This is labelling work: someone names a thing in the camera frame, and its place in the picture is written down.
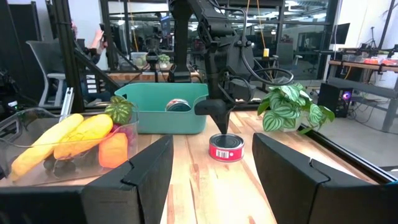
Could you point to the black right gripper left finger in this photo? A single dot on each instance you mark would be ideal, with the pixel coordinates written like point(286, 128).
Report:
point(93, 202)

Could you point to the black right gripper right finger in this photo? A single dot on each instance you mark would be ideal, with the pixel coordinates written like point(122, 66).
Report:
point(326, 199)

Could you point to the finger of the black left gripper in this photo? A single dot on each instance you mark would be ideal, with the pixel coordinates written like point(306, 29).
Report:
point(220, 112)

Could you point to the tin can red label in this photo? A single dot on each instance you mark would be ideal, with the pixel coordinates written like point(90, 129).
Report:
point(227, 152)

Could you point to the small spice jar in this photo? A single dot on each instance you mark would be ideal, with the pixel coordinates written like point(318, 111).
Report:
point(178, 106)

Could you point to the green plastic bin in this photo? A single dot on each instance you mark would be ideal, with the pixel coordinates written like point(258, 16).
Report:
point(155, 121)

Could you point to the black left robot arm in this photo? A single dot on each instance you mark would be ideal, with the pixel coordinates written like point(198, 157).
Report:
point(214, 21)

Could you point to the black neighbouring robot arm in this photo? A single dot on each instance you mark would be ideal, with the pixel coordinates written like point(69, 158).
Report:
point(9, 90)

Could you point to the yellow hanging box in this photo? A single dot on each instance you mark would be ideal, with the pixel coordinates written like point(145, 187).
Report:
point(266, 52)

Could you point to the green potted plant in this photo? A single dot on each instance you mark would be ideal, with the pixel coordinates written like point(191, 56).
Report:
point(289, 105)

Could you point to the small potted plant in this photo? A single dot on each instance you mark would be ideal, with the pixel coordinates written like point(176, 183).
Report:
point(163, 60)

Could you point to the wooden background table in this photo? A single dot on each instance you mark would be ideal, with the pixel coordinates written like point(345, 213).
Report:
point(140, 76)
point(360, 65)

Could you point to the black computer tower purple light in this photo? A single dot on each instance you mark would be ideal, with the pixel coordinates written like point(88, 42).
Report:
point(334, 99)

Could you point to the clear plastic container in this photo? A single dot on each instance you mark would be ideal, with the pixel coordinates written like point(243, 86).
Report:
point(18, 118)

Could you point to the black monitor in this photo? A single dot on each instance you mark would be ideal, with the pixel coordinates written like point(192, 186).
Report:
point(340, 33)

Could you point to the person's hand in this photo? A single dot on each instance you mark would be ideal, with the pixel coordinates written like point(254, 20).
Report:
point(99, 40)

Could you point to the person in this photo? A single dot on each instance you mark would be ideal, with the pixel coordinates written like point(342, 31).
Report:
point(93, 54)

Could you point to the grey office chair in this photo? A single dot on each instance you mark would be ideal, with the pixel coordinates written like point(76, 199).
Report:
point(46, 62)

